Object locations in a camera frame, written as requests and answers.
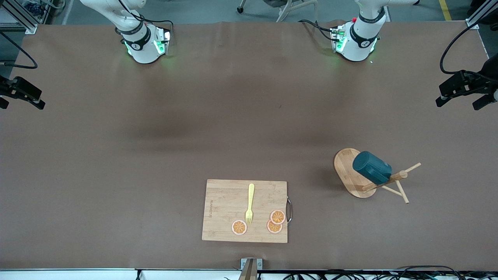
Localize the black cable bundle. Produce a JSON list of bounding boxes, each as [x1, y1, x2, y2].
[[224, 266, 498, 280]]

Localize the silver base connector block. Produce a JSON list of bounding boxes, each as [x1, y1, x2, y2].
[[330, 25, 347, 53], [154, 27, 172, 56]]

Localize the aluminium frame profile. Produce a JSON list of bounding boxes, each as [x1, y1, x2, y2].
[[466, 0, 491, 30], [0, 0, 38, 35]]

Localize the bamboo cutting board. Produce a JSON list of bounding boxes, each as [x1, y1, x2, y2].
[[202, 179, 288, 244]]

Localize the black arm base cable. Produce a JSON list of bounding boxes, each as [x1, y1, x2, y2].
[[298, 19, 339, 42], [117, 0, 174, 37]]

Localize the yellow plastic fork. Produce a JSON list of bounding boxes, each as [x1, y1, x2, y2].
[[245, 183, 255, 225]]

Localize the office chair base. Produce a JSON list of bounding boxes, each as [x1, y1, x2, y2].
[[237, 0, 319, 23]]

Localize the wooden mug tree rack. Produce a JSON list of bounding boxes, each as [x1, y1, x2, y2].
[[333, 148, 422, 205]]

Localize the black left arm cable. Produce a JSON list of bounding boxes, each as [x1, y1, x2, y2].
[[440, 21, 481, 75]]

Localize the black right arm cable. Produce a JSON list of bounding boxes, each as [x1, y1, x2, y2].
[[0, 31, 38, 70]]

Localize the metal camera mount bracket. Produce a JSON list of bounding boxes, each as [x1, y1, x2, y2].
[[238, 258, 263, 280]]

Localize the teal mug with yellow inside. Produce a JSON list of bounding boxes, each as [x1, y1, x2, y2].
[[352, 151, 393, 186]]

